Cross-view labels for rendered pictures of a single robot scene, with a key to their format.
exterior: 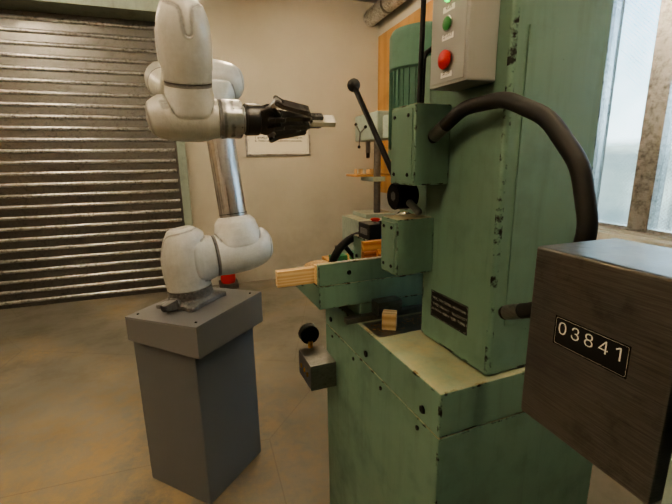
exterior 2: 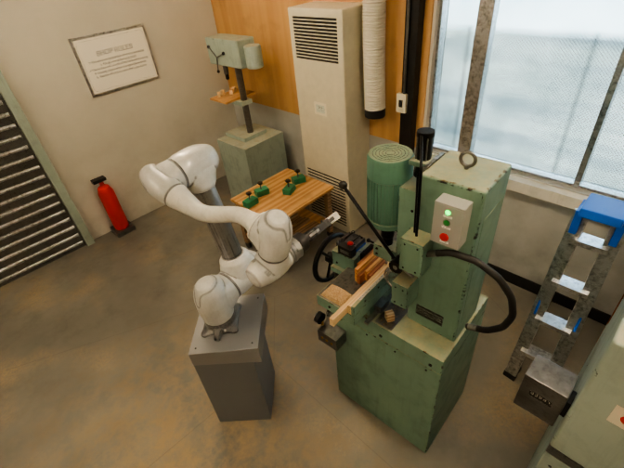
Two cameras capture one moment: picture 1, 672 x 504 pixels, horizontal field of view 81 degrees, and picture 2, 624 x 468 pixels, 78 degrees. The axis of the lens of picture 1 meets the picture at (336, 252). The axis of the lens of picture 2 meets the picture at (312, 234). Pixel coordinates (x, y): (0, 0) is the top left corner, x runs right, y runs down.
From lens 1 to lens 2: 112 cm
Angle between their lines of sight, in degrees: 32
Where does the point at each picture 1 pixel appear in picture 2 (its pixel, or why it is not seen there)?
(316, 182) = (173, 103)
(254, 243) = not seen: hidden behind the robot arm
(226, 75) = (211, 162)
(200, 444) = (260, 396)
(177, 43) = (282, 247)
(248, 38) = not seen: outside the picture
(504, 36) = (473, 227)
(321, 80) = not seen: outside the picture
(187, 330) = (250, 350)
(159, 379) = (221, 375)
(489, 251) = (458, 301)
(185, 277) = (224, 314)
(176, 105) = (276, 271)
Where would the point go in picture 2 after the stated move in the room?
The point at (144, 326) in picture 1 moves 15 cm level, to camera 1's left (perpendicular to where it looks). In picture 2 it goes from (209, 356) to (176, 370)
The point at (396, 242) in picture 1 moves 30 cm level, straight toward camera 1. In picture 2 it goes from (406, 297) to (451, 359)
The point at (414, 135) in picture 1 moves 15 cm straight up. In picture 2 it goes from (422, 259) to (425, 224)
